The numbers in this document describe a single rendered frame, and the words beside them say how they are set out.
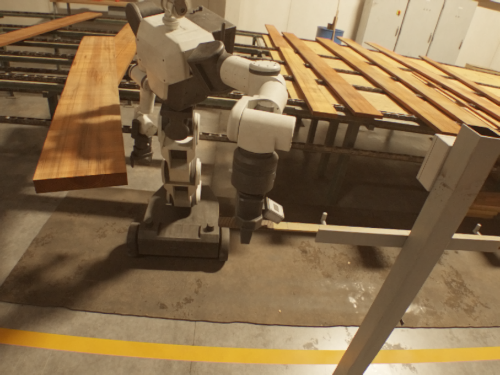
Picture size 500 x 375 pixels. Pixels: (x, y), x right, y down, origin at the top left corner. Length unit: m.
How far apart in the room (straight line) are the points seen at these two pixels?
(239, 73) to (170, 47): 0.30
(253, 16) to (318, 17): 1.48
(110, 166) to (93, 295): 0.97
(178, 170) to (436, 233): 1.21
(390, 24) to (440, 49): 1.43
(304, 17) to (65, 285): 7.40
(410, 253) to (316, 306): 1.16
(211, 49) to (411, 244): 0.77
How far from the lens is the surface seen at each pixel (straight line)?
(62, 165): 1.14
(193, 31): 1.20
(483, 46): 10.25
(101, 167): 1.10
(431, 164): 0.77
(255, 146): 0.60
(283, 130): 0.59
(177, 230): 1.93
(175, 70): 1.15
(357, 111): 2.13
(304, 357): 1.74
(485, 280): 2.72
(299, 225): 0.76
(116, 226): 2.29
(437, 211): 0.75
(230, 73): 0.96
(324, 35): 7.38
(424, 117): 2.42
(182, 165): 1.63
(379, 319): 0.96
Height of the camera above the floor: 1.47
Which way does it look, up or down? 33 degrees down
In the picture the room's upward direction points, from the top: 9 degrees clockwise
